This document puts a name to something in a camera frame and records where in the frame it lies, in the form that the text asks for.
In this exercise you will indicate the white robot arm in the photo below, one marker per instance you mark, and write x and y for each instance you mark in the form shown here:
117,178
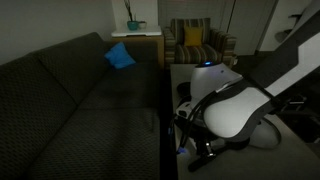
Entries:
233,113

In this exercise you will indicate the wooden side table white top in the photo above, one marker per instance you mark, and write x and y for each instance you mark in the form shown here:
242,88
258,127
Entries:
136,33

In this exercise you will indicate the large glass pot lid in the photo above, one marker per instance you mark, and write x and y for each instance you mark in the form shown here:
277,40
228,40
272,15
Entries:
268,136

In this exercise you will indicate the small white cup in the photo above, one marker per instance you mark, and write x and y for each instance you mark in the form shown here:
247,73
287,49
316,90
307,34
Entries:
142,25

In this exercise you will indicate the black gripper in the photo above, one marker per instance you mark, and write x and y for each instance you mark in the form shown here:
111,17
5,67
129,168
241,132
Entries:
206,143

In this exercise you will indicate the yellow cushion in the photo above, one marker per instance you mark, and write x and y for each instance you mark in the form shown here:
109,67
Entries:
193,36

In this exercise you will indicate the dark grey fabric sofa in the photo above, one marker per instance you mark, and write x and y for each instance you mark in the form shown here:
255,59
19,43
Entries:
66,116

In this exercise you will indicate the black frying pan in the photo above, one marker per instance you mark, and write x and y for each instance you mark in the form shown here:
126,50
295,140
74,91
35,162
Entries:
182,89

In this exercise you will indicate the blue throw pillow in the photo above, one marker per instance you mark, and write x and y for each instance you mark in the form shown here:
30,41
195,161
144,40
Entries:
119,56

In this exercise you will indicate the white coffee table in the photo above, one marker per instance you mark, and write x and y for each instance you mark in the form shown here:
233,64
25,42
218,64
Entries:
266,163

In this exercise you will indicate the teal pot with plant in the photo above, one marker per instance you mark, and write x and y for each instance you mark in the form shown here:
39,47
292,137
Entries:
132,25

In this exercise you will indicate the striped armchair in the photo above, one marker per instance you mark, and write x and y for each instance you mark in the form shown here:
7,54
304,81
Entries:
200,53

